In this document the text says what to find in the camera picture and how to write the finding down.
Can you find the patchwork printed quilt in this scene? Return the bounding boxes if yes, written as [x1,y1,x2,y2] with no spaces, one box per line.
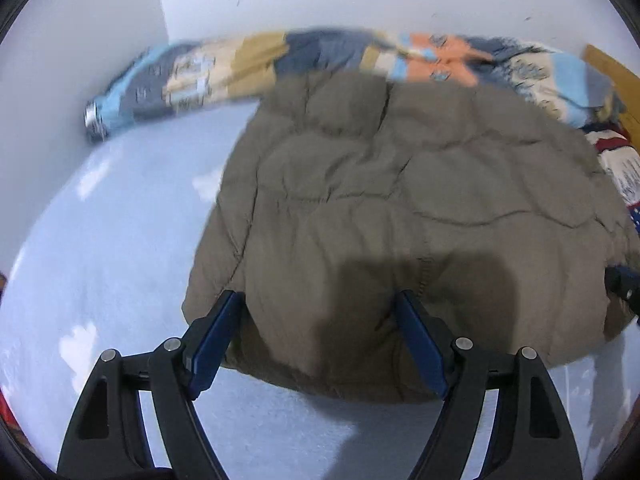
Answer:
[82,27,626,143]

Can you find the red white navy printed cloth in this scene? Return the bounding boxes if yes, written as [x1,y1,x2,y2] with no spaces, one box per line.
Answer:
[582,125,640,241]

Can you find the light blue bed sheet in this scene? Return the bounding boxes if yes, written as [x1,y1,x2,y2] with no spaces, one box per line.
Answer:
[0,100,640,480]

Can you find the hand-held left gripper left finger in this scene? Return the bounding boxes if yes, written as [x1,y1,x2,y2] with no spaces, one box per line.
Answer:
[56,289,246,480]

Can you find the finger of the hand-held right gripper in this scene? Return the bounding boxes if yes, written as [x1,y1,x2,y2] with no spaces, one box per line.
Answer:
[604,265,640,318]

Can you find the olive hooded puffer jacket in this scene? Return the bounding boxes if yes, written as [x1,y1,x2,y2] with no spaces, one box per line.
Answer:
[182,67,640,403]

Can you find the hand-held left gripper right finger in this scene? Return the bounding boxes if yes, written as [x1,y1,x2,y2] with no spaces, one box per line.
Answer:
[392,289,585,480]

